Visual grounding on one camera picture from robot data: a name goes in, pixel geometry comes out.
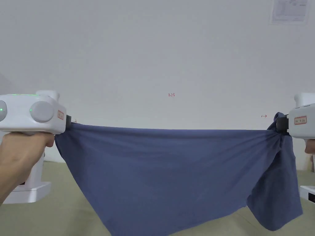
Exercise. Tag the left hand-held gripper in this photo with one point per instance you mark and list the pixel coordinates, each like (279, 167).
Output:
(22, 123)

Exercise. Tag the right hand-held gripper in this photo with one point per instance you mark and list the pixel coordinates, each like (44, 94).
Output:
(302, 123)

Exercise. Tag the dark blue shirt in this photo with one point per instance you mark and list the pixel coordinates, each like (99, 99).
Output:
(172, 167)

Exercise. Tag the person's right hand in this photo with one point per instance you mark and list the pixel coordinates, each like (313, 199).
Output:
(310, 146)

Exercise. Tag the person's left hand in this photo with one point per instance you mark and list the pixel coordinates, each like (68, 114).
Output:
(23, 152)

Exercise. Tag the bed with pale green sheet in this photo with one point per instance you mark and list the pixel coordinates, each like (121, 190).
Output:
(61, 216)

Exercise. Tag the white printed paper sheet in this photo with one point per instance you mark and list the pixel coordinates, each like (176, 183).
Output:
(288, 11)

